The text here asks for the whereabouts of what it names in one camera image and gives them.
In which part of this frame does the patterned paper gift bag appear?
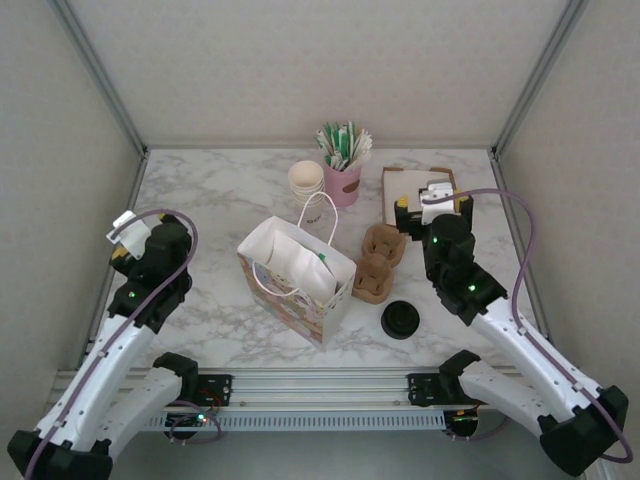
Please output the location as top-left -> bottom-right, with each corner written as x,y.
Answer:
237,191 -> 358,350

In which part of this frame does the white paper cup stack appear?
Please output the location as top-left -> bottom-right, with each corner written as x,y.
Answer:
288,160 -> 330,231

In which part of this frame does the white paper napkin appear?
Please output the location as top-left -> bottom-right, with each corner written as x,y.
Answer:
267,232 -> 335,304

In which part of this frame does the white napkin stack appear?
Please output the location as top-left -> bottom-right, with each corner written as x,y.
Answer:
383,168 -> 434,224

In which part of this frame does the green white sachet stick bundle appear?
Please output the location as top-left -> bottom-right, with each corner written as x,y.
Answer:
314,121 -> 375,171

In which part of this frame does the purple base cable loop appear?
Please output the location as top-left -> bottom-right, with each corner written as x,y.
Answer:
167,399 -> 221,446
449,399 -> 509,444

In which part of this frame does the white slotted cable duct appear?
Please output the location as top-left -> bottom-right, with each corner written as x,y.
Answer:
139,412 -> 446,431

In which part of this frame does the brown cardboard napkin tray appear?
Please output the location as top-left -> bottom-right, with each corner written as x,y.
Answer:
382,166 -> 459,226

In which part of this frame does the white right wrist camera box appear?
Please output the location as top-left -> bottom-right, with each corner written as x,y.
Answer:
417,180 -> 455,226

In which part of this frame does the aluminium frame post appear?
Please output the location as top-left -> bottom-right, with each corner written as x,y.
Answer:
49,0 -> 150,155
491,0 -> 592,155

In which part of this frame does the pink holder cup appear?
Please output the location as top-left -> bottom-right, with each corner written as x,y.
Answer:
322,162 -> 362,208

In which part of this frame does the aluminium table side rail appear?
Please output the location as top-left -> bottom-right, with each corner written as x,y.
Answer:
79,148 -> 151,372
489,148 -> 565,370

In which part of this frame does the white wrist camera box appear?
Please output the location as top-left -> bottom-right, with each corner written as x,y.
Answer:
105,210 -> 150,261
417,180 -> 455,226

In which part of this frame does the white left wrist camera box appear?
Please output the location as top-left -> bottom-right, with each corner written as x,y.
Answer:
105,210 -> 150,261

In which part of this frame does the black plastic cup lid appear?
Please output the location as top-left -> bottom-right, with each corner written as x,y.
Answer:
380,301 -> 420,340

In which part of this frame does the brown pulp cup carrier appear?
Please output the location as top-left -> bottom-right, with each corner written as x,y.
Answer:
352,224 -> 407,305

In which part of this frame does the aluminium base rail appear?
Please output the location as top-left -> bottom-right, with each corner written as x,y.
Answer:
57,367 -> 501,409

